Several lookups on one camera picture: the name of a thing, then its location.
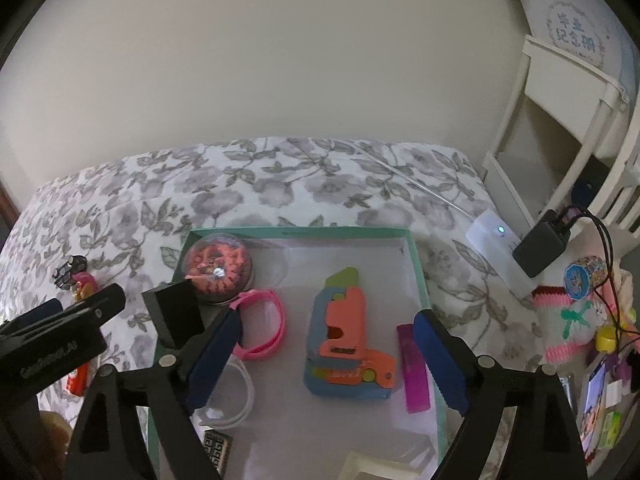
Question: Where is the purple comb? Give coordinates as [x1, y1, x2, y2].
[396, 323, 433, 415]

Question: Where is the black charger adapter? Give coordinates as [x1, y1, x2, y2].
[511, 209, 569, 279]

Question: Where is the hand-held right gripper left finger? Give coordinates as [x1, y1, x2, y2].
[65, 305, 246, 480]

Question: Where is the pink watch band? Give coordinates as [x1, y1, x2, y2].
[231, 289, 288, 362]

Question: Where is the white power strip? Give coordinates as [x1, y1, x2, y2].
[464, 209, 540, 297]

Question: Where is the white album with blue print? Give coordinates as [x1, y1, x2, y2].
[492, 0, 640, 158]

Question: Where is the colourful hexagonal tube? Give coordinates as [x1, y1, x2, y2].
[563, 255, 609, 302]

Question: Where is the white wooden shelf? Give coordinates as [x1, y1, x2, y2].
[481, 34, 640, 242]

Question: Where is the person's left hand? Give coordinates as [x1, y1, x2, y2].
[39, 410, 72, 467]

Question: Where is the yellow cap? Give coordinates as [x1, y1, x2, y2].
[594, 324, 619, 354]

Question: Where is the black toy car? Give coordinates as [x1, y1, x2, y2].
[51, 254, 89, 289]

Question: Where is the stack of photo cards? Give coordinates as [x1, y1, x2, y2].
[574, 352, 633, 463]

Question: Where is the floral bedsheet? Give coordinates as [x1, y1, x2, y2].
[0, 136, 543, 480]

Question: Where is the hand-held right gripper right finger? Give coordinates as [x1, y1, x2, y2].
[412, 308, 588, 480]

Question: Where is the pink white crochet piece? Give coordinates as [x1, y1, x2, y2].
[531, 269, 623, 367]

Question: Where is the red packet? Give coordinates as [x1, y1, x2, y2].
[66, 359, 92, 397]

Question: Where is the blue orange toy gun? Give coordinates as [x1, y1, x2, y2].
[302, 268, 402, 402]

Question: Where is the green-rimmed white tray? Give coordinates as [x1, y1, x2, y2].
[146, 226, 449, 480]

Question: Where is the clear plastic ring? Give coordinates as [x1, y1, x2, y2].
[194, 359, 254, 429]

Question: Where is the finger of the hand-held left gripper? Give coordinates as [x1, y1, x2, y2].
[0, 298, 64, 337]
[69, 283, 127, 329]

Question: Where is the brown patterned small box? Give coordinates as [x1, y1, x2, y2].
[203, 428, 234, 469]

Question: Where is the black cable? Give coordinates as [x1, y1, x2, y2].
[560, 205, 640, 361]

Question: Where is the thin white cable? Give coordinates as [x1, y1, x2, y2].
[350, 144, 477, 223]

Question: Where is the clear ball with orange toy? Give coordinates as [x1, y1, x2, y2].
[181, 234, 257, 305]

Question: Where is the pink orange toy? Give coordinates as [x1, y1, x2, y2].
[71, 272, 99, 304]

